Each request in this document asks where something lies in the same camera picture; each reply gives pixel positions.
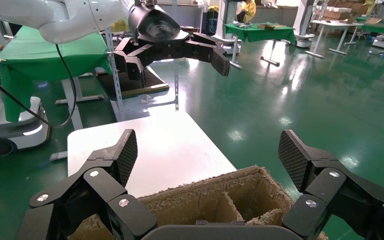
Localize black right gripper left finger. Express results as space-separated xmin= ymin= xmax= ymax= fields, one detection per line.
xmin=14 ymin=129 xmax=158 ymax=240

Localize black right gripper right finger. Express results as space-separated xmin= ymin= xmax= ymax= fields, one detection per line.
xmin=278 ymin=129 xmax=384 ymax=240

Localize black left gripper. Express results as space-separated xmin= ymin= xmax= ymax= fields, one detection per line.
xmin=112 ymin=3 xmax=231 ymax=82

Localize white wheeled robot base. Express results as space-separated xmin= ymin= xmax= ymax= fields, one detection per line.
xmin=0 ymin=95 xmax=51 ymax=157

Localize black board wooden edge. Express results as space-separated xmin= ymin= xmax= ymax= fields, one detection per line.
xmin=97 ymin=67 xmax=170 ymax=100

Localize perforated steel shelf upright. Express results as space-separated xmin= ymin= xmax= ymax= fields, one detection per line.
xmin=105 ymin=28 xmax=180 ymax=122

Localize person in yellow shirt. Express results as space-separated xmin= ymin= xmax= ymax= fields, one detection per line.
xmin=236 ymin=0 xmax=257 ymax=24

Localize green covered background table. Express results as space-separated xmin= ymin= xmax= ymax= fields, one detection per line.
xmin=225 ymin=21 xmax=298 ymax=68

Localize worn cardboard box with dividers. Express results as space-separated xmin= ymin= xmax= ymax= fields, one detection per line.
xmin=68 ymin=164 xmax=329 ymax=240

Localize table with green cloth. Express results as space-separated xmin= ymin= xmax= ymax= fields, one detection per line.
xmin=0 ymin=25 xmax=113 ymax=132

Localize white long table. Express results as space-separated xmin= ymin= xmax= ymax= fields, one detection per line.
xmin=304 ymin=19 xmax=364 ymax=61

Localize stacked brown cardboard boxes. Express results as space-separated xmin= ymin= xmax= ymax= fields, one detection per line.
xmin=322 ymin=5 xmax=354 ymax=21

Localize green covered table with box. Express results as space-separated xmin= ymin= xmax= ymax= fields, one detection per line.
xmin=355 ymin=15 xmax=384 ymax=51

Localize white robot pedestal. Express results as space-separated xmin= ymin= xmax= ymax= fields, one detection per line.
xmin=292 ymin=0 xmax=319 ymax=49
xmin=213 ymin=0 xmax=243 ymax=57

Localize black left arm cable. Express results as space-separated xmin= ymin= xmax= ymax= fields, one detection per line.
xmin=0 ymin=43 xmax=78 ymax=129

